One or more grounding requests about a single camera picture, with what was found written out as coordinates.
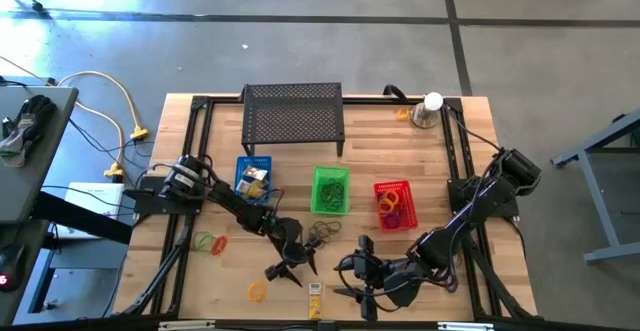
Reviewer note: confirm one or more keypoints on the dark rubber band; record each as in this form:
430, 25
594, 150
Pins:
327, 191
337, 201
332, 227
315, 231

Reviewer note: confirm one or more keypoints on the yellow staples box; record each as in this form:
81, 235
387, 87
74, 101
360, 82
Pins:
255, 173
256, 192
315, 303
243, 187

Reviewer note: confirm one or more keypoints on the black desk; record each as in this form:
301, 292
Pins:
30, 241

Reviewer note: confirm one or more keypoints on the white light bulb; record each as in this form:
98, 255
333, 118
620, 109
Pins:
433, 101

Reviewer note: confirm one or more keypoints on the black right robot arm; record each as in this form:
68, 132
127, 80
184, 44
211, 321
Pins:
475, 206

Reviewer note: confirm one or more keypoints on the silver frame bracket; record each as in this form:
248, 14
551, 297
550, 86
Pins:
465, 326
185, 326

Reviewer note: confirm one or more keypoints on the black computer mouse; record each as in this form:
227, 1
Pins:
12, 266

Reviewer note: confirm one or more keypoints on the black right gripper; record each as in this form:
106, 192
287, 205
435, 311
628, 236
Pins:
370, 276

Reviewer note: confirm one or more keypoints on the green plastic basket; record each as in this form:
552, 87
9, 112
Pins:
316, 206

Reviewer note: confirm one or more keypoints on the orange coil wristband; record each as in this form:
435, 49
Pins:
395, 193
398, 115
250, 292
381, 206

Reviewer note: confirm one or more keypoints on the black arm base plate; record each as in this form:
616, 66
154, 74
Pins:
456, 198
150, 203

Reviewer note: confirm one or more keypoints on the grey desk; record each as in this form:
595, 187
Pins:
30, 191

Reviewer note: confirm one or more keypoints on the red coil wristband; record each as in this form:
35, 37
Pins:
213, 247

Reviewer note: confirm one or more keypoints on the black perforated metal shelf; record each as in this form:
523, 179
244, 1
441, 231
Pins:
292, 113

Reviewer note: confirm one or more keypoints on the white box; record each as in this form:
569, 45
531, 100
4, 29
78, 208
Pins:
95, 193

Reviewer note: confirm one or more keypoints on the red plastic basket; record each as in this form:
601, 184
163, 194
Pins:
407, 196

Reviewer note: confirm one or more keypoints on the grey metal table frame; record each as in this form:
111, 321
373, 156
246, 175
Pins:
600, 206

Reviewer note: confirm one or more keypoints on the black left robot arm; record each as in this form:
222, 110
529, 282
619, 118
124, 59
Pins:
230, 206

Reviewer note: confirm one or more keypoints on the green rubber band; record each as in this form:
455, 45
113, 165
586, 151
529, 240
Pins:
195, 241
332, 186

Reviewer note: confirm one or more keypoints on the blue plastic basket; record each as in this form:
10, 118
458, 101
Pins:
239, 198

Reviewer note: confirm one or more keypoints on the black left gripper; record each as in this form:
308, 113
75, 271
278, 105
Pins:
290, 241

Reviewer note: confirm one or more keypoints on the purple coil wristband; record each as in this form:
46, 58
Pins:
454, 283
392, 221

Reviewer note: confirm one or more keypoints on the black grey work glove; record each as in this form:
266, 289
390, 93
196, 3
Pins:
30, 121

